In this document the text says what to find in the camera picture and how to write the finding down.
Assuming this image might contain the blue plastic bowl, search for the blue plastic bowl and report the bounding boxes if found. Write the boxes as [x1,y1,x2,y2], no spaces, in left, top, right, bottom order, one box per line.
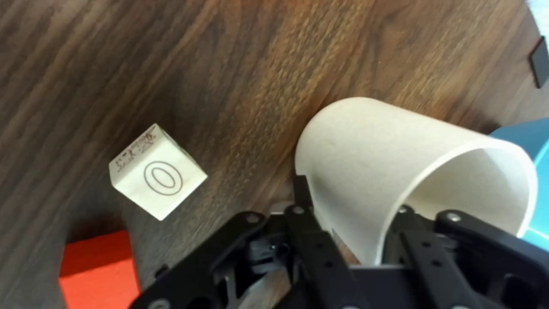
[488,117,549,255]

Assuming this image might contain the red block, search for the red block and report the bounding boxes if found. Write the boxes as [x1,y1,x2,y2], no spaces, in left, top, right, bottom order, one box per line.
[57,231,143,309]

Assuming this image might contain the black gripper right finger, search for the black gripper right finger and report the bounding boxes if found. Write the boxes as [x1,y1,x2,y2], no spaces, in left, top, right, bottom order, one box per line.
[383,203,549,309]

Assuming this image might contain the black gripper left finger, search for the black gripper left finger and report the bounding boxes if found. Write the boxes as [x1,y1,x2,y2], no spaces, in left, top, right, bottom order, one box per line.
[129,174,367,309]

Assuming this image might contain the cream letter cube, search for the cream letter cube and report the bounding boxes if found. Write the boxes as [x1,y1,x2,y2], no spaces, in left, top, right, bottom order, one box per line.
[107,122,210,224]

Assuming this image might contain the beige cup with handle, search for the beige cup with handle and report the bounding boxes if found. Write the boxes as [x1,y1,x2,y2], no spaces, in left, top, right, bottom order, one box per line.
[294,95,541,268]

